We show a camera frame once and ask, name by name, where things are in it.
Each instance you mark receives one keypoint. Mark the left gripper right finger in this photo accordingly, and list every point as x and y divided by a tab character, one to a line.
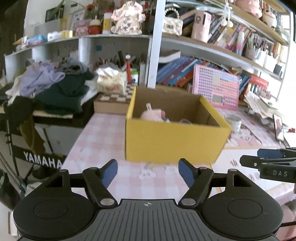
198	181

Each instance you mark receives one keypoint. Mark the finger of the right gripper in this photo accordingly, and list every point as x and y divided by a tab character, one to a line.
251	161
276	153

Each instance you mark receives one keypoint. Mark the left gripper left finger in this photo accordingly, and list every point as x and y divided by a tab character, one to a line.
98	180

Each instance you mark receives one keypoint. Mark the clear packing tape roll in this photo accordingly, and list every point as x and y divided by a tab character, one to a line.
234	121

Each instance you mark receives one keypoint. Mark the pink plush pig toy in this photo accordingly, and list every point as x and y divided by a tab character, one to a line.
154	114

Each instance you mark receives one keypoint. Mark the black smartphone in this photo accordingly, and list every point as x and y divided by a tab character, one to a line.
278	127

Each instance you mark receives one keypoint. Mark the stack of papers and books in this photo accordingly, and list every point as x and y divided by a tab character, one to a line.
260	105

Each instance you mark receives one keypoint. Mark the black yamaha keyboard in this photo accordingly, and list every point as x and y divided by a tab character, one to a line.
44	139

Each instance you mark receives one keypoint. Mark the yellow cardboard box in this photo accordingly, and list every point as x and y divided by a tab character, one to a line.
196	131

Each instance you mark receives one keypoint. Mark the red dictionary book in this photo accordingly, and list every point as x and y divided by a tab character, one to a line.
258	81

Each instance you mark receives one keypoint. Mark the checkered wooden board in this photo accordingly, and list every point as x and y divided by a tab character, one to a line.
114	103

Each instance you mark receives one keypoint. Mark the pink learning tablet board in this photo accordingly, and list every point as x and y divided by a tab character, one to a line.
219	88

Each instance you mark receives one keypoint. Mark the pile of clothes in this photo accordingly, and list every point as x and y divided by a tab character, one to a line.
50	93

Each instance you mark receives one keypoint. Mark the white tissue pack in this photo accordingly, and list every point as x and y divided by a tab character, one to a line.
111	81

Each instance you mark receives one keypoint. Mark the row of blue books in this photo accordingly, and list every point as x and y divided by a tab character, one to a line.
170	73

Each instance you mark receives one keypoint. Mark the red white bottle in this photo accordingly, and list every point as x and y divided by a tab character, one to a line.
128	70

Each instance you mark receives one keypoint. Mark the pink cylinder cup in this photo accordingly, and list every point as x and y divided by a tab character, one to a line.
201	27

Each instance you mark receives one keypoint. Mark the white shelf unit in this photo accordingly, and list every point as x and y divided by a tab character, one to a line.
94	47

